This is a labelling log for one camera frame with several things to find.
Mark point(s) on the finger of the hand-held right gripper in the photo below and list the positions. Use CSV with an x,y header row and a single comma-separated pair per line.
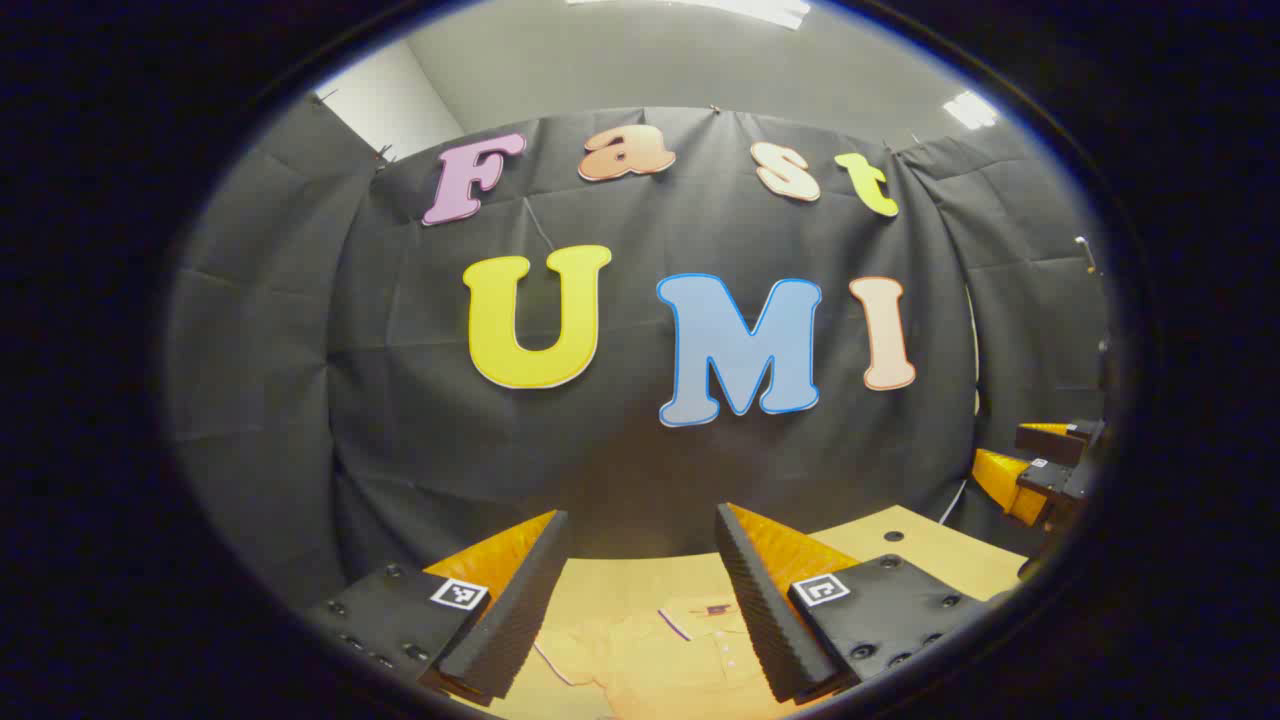
x,y
1045,482
1055,443

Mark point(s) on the ceiling light panel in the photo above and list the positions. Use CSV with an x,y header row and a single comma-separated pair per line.
x,y
970,110
760,10

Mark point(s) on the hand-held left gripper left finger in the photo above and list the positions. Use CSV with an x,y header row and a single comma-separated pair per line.
x,y
510,620

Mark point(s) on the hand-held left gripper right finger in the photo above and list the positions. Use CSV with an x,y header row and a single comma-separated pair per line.
x,y
760,610

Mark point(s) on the orange T-shirt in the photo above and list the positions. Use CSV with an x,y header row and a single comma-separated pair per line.
x,y
650,660

